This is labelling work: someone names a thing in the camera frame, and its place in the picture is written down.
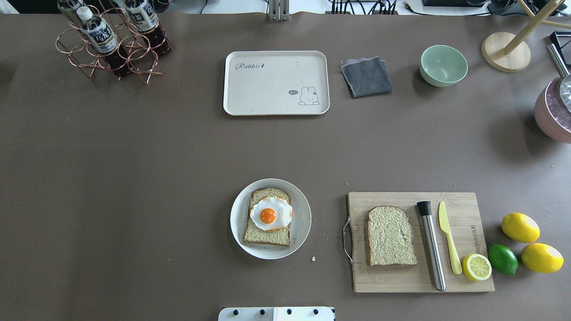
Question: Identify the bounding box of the bread slice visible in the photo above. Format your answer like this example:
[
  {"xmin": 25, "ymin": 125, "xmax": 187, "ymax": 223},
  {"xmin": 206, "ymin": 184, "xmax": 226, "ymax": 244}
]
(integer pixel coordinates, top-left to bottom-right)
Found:
[
  {"xmin": 366, "ymin": 206, "xmax": 418, "ymax": 266},
  {"xmin": 243, "ymin": 187, "xmax": 291, "ymax": 247}
]

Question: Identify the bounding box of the cream rabbit tray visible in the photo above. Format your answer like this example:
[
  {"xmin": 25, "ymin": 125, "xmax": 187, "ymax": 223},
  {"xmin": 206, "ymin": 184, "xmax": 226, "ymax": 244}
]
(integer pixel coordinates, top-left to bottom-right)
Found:
[{"xmin": 223, "ymin": 50, "xmax": 330, "ymax": 116}]

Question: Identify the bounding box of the fried egg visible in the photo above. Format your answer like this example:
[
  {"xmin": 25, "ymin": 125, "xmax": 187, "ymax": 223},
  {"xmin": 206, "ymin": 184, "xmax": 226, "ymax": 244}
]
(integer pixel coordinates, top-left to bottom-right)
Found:
[{"xmin": 249, "ymin": 197, "xmax": 294, "ymax": 231}]

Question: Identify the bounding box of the white plate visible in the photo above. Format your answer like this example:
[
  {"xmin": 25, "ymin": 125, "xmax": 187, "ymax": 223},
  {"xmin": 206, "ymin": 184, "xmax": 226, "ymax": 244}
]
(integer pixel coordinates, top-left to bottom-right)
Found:
[{"xmin": 230, "ymin": 178, "xmax": 312, "ymax": 260}]

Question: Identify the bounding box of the grey folded cloth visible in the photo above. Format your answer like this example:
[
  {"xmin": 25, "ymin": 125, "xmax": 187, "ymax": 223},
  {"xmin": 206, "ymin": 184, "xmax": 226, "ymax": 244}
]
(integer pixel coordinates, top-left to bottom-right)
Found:
[{"xmin": 340, "ymin": 57, "xmax": 393, "ymax": 98}]

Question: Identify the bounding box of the steel muddler black tip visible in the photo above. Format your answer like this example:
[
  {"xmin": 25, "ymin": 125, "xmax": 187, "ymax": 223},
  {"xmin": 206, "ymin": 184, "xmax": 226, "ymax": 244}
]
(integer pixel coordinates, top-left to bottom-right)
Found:
[{"xmin": 417, "ymin": 201, "xmax": 447, "ymax": 292}]

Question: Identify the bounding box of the yellow plastic knife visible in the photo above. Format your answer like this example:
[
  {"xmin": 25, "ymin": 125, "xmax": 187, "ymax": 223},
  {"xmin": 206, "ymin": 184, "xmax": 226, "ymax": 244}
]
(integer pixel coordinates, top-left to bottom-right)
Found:
[{"xmin": 438, "ymin": 202, "xmax": 463, "ymax": 275}]

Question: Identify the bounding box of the green bowl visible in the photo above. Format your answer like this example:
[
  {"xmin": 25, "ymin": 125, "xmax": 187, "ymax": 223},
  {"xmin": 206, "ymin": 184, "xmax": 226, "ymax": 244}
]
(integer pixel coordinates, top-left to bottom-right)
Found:
[{"xmin": 419, "ymin": 45, "xmax": 468, "ymax": 87}]

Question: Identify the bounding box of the wooden cutting board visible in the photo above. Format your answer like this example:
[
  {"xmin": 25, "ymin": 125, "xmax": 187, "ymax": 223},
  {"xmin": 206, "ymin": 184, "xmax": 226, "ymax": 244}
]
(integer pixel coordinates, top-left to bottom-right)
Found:
[{"xmin": 348, "ymin": 192, "xmax": 495, "ymax": 293}]

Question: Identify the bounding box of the tea bottle right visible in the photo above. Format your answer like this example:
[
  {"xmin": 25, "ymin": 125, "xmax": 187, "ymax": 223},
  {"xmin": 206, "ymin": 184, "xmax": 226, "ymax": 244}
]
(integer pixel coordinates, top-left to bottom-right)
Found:
[{"xmin": 125, "ymin": 0, "xmax": 171, "ymax": 56}]

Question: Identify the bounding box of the tea bottle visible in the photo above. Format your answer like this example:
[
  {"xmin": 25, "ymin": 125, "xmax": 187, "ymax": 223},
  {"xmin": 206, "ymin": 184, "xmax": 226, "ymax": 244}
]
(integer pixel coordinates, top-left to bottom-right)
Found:
[
  {"xmin": 125, "ymin": 0, "xmax": 171, "ymax": 56},
  {"xmin": 57, "ymin": 0, "xmax": 85, "ymax": 28},
  {"xmin": 76, "ymin": 6, "xmax": 131, "ymax": 77}
]

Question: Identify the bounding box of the halved lemon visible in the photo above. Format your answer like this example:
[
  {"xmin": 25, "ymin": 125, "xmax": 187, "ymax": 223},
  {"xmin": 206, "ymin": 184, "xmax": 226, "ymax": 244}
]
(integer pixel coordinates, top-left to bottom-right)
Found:
[{"xmin": 462, "ymin": 253, "xmax": 492, "ymax": 281}]

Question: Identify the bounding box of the tea bottle front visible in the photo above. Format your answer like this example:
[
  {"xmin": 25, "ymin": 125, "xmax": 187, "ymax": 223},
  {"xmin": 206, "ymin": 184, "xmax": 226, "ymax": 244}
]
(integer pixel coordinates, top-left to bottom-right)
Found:
[{"xmin": 76, "ymin": 6, "xmax": 131, "ymax": 77}]

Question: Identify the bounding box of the green lime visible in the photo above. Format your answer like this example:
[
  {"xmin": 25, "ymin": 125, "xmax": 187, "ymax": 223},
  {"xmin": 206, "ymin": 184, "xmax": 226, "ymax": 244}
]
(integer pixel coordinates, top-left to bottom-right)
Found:
[{"xmin": 488, "ymin": 243, "xmax": 519, "ymax": 276}]

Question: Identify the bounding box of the whole yellow lemon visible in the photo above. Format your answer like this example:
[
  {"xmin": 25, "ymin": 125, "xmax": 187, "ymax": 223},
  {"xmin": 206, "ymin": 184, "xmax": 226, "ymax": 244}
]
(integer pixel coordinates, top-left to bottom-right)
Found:
[
  {"xmin": 501, "ymin": 213, "xmax": 541, "ymax": 243},
  {"xmin": 521, "ymin": 243, "xmax": 564, "ymax": 273}
]

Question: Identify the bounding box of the wooden mug tree stand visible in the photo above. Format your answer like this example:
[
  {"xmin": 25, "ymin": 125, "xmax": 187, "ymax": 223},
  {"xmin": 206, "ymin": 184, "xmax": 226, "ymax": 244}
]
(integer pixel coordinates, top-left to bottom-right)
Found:
[{"xmin": 481, "ymin": 0, "xmax": 571, "ymax": 73}]

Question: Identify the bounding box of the tea bottle left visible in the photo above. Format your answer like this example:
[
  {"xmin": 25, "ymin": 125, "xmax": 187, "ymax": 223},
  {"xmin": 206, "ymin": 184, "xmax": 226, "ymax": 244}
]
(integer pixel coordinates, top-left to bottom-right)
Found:
[{"xmin": 57, "ymin": 0, "xmax": 85, "ymax": 28}]

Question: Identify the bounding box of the pink bowl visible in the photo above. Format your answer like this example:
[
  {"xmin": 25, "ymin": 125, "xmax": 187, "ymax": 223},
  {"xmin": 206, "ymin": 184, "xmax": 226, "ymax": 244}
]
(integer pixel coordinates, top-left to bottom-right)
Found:
[{"xmin": 534, "ymin": 77, "xmax": 571, "ymax": 144}]

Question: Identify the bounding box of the metal ice scoop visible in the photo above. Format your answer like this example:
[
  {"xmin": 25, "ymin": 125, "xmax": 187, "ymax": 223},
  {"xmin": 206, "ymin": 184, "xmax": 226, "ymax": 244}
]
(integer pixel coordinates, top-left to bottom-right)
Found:
[{"xmin": 546, "ymin": 43, "xmax": 571, "ymax": 113}]

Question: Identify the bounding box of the clear ice cubes pile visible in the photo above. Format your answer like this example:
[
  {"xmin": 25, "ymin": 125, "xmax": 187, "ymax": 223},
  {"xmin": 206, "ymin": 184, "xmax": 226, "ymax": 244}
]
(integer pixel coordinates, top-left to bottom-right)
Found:
[{"xmin": 554, "ymin": 76, "xmax": 571, "ymax": 112}]

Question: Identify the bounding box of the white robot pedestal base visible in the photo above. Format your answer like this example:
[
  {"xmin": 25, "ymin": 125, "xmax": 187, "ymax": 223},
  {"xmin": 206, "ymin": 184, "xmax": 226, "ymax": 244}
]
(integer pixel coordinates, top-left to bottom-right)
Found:
[{"xmin": 218, "ymin": 306, "xmax": 336, "ymax": 321}]

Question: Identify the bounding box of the copper wire bottle rack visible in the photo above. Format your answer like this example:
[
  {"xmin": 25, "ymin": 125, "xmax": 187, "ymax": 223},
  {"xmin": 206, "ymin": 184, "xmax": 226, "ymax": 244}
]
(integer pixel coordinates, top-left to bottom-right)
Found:
[{"xmin": 56, "ymin": 0, "xmax": 169, "ymax": 83}]

